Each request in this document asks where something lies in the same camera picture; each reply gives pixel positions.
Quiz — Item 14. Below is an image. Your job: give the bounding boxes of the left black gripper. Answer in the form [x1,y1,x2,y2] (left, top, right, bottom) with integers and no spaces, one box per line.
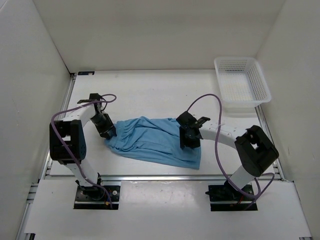
[90,113,116,139]

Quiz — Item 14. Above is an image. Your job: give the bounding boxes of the light blue shorts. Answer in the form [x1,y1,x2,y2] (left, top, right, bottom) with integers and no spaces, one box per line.
[104,116,202,170]

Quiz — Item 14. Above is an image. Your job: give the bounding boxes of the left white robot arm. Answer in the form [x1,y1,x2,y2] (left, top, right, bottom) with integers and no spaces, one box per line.
[49,93,117,203]

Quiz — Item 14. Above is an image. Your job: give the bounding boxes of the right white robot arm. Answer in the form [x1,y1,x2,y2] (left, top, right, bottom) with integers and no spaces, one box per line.
[177,117,279,200]

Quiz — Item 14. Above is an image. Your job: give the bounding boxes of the blue corner label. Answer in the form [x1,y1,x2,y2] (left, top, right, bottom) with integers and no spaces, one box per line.
[77,71,95,76]

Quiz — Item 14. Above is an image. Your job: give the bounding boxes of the white plastic basket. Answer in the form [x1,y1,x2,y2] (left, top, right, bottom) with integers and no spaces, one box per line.
[214,56,272,115]

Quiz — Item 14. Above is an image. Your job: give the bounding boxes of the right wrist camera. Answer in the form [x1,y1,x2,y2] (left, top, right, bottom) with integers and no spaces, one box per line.
[176,111,197,128]

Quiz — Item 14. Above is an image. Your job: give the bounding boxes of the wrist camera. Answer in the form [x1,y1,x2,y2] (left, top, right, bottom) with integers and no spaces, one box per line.
[176,111,197,128]
[77,93,103,104]

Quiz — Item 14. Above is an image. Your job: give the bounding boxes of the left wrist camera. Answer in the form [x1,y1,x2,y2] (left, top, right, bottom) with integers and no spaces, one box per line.
[77,93,103,104]

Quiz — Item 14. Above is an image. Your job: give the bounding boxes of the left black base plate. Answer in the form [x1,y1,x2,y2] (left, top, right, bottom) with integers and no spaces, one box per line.
[73,180,121,210]

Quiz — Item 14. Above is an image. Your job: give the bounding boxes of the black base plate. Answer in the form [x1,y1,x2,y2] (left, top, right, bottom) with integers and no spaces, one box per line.
[205,185,258,212]
[73,180,121,210]

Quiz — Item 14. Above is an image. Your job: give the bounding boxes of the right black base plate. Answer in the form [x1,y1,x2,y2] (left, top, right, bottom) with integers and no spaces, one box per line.
[205,185,258,212]

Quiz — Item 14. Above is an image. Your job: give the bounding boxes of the aluminium frame rail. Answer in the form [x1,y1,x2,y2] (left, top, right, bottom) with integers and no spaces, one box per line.
[23,70,311,240]

